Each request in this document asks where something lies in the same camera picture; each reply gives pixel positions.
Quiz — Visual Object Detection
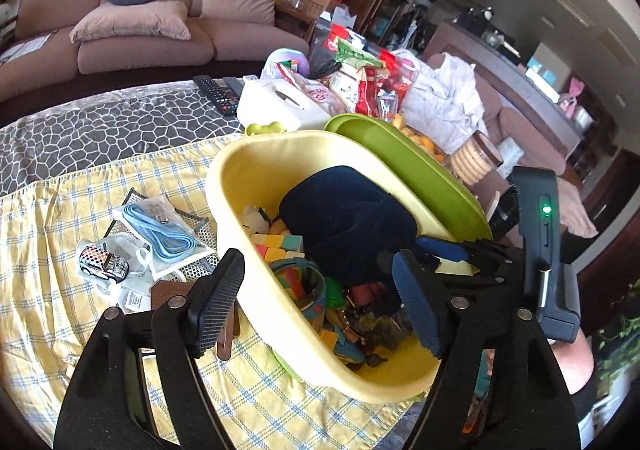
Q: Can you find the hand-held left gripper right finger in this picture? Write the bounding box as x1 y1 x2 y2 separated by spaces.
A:
391 249 583 450

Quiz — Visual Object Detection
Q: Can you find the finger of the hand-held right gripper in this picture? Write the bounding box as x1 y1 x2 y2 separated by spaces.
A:
415 235 526 273
440 273 525 308

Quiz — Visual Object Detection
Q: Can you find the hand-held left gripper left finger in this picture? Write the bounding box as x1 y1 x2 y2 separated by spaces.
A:
52 247 246 450

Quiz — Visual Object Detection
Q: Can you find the blue tape roll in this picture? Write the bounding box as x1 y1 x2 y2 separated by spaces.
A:
270 264 327 327

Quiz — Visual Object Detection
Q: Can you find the navy flower-print sock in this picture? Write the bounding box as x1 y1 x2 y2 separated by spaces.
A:
278 165 420 317

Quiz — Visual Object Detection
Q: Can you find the yellow plastic basin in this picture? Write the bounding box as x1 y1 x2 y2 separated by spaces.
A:
205 129 493 403

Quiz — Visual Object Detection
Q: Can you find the black thermos bottle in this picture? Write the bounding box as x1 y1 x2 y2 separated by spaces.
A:
492 184 522 233

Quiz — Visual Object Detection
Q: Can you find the pile of small toys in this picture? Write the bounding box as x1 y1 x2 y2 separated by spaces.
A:
240 203 432 372

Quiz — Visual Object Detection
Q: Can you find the black mesh tray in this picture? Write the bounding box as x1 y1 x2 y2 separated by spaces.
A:
107 187 219 257

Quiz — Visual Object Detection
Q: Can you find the pastel puzzle cube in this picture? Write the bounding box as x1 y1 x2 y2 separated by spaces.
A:
252 232 306 267

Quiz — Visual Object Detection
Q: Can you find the teal box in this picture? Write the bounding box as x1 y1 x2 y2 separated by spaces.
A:
470 350 496 404

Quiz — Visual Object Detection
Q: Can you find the clear plastic bag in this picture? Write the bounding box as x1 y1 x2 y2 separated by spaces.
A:
75 235 153 315

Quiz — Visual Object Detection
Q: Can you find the panda plush toy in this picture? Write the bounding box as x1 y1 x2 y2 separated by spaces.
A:
240 205 274 234

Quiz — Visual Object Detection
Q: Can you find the green plastic piece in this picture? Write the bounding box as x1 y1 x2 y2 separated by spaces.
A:
272 349 304 382

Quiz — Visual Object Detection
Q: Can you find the white tissue pack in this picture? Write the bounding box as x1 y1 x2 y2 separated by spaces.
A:
497 137 524 166

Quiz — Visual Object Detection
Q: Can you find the clear cookie jar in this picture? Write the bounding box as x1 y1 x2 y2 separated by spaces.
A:
447 129 504 186

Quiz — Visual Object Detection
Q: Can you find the green plastic lid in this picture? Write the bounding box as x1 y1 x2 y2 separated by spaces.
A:
324 113 494 242

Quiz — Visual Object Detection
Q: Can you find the bunch of bananas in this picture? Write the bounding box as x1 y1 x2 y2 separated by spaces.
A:
392 114 444 161

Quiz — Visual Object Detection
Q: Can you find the mauve armchair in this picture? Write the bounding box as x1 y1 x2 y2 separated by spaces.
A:
425 53 599 239

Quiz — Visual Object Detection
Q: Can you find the potted green plant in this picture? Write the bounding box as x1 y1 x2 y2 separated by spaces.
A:
595 280 640 397

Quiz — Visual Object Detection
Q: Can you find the silver toy car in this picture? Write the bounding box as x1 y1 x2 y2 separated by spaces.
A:
77 242 131 284

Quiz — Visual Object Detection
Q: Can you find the white cloth pile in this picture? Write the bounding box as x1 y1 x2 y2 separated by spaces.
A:
400 50 489 154

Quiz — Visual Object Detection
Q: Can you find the dark bar counter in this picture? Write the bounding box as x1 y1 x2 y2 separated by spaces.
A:
422 18 584 147

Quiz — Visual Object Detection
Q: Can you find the green bone-shaped toy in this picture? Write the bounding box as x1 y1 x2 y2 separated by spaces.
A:
245 121 287 137

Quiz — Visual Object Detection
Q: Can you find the yellow checked tablecloth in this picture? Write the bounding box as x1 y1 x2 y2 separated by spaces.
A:
0 135 427 450

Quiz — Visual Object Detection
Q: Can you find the pile of snack packets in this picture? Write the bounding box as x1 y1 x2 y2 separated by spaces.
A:
280 23 422 119

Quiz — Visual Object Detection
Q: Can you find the white tissue box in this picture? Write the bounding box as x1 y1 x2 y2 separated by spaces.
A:
237 79 342 134

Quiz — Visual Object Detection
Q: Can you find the black remote control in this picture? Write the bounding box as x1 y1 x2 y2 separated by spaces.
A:
192 75 241 117

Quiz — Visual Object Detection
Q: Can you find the grey pebble-pattern cloth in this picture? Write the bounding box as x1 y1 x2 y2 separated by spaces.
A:
0 83 252 197

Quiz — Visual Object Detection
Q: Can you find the purple plastic basket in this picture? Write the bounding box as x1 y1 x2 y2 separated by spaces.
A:
262 48 311 82

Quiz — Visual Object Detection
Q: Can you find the dark wooden cabinet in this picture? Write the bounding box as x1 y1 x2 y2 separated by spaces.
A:
345 0 411 49

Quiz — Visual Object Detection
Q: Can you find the mauve lying pillow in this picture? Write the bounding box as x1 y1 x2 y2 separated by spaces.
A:
69 0 192 44

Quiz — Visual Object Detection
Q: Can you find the paper sheet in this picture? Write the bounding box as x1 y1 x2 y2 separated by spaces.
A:
0 30 56 64

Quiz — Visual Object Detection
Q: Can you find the brown leather keychain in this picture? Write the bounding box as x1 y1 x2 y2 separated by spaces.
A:
149 279 242 362

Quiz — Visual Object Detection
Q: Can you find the bagged blue cable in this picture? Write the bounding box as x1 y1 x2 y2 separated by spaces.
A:
112 200 214 281

